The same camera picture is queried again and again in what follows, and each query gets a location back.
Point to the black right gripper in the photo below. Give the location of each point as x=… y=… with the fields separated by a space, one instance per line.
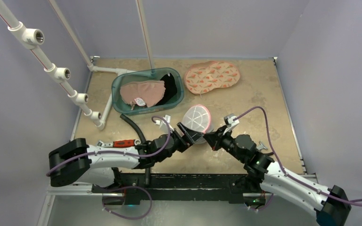
x=217 y=139

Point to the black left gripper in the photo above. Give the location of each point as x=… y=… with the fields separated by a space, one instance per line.
x=193 y=136

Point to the round pink white laundry bag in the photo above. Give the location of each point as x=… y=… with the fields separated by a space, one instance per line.
x=198 y=118

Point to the pink bra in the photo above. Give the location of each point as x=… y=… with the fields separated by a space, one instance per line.
x=142 y=93

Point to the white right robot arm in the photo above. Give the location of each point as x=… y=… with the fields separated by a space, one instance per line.
x=327 y=205

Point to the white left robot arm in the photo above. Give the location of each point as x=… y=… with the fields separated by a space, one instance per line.
x=78 y=161

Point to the black bra in basin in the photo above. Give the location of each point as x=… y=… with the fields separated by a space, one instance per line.
x=170 y=88

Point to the teal plastic basin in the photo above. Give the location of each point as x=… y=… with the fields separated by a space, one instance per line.
x=146 y=75

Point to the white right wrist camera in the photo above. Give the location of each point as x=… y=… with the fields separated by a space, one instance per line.
x=231 y=122

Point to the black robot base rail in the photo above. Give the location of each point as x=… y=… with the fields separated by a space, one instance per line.
x=231 y=188

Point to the red handled adjustable wrench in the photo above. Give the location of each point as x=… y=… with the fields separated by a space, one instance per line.
x=119 y=144

